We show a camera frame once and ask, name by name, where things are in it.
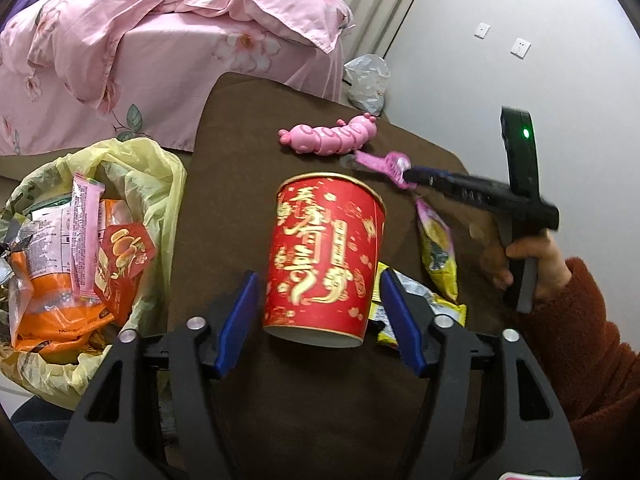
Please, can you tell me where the red paper cup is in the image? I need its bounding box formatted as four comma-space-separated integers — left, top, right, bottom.
263, 172, 387, 350

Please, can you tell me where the yellow trash bag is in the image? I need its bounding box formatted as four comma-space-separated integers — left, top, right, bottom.
0, 137, 188, 408

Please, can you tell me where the yellow foil wrapper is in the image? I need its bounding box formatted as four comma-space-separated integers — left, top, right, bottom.
370, 261, 468, 351

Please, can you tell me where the orange clear snack bag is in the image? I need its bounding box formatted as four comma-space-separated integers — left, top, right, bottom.
7, 197, 126, 353

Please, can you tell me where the person's leg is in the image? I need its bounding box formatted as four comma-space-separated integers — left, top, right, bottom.
10, 397, 71, 466

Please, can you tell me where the glossy pink wrapper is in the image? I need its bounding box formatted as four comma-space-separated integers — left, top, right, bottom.
340, 150, 416, 191

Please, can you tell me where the pink snack wrapper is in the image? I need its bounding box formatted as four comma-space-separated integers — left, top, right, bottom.
68, 172, 106, 301

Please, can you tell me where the red chip packet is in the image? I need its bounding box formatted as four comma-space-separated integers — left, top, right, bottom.
95, 223, 153, 328

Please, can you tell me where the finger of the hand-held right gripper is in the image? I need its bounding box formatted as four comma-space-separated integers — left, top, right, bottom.
403, 166, 490, 207

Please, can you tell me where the beige striped curtain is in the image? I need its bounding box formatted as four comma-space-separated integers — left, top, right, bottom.
280, 0, 436, 61

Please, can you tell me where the person's right forearm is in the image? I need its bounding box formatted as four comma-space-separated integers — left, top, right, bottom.
515, 257, 640, 466

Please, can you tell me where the pink caterpillar toy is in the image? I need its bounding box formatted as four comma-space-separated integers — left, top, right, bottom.
278, 114, 378, 157

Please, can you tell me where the person's right hand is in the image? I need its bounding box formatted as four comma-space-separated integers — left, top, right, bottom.
479, 232, 572, 301

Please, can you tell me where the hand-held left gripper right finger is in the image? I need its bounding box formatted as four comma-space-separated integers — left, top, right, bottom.
378, 271, 585, 480

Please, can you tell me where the silver foil wrapper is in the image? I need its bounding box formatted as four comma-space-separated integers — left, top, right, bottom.
0, 212, 33, 286

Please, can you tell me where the pink floral quilt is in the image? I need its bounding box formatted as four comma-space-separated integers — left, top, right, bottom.
0, 0, 356, 158

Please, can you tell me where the yellow pink snack packet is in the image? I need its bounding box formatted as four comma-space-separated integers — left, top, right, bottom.
415, 196, 460, 302

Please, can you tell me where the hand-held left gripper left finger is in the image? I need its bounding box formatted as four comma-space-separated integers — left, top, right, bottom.
55, 269, 262, 480

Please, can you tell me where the white plastic bag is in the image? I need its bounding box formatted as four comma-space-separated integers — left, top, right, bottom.
342, 53, 391, 115

